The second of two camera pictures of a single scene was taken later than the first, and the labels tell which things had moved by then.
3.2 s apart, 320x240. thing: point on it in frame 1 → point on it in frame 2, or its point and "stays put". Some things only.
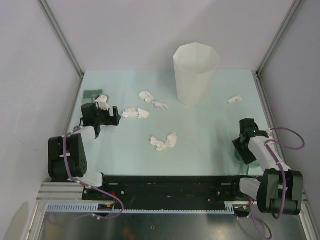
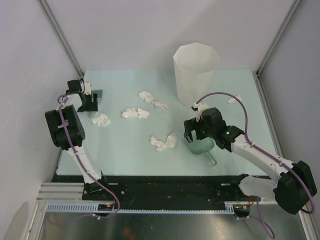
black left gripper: x=111 y=120 → x=92 y=106
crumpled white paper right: x=233 y=99 stays put
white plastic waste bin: x=195 y=65 stays put
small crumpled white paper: x=162 y=105 stays put
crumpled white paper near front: x=171 y=141 stays put
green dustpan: x=252 y=168 → x=201 y=146
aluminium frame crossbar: x=62 y=193 stays put
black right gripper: x=249 y=157 → x=192 y=124
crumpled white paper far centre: x=147 y=96 stays put
